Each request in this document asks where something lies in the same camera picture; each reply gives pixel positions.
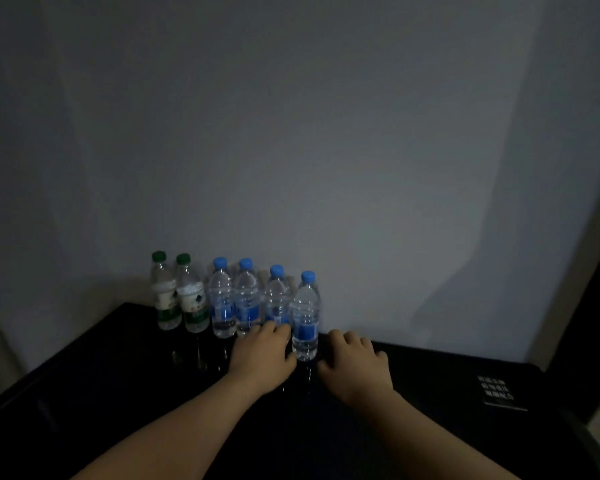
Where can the blue cap water bottle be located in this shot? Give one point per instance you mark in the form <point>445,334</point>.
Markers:
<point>222,304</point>
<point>247,302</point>
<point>278,297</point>
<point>305,319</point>

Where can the person's left hand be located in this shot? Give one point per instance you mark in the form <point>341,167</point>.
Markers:
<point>260,359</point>

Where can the person's right hand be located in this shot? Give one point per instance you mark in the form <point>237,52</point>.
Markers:
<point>357,372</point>

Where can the black printed card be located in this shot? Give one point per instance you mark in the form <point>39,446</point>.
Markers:
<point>500,393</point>

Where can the person's right thumb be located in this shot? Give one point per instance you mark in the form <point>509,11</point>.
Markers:
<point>325,368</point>

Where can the person's left thumb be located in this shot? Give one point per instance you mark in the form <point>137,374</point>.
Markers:
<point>289,362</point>

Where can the person's right little finger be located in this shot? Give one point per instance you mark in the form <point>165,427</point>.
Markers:
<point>381,357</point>

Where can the person's left middle finger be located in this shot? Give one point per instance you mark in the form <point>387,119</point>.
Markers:
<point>268,330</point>

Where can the person's right middle finger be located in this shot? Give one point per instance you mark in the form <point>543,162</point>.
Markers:
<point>353,341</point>

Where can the green cap water bottle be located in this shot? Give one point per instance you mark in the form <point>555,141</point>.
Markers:
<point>194,302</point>
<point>166,297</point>

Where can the person's right forearm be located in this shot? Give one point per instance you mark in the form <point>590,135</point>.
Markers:
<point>430,444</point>

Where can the person's left forearm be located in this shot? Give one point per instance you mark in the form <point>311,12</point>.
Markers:
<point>180,434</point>

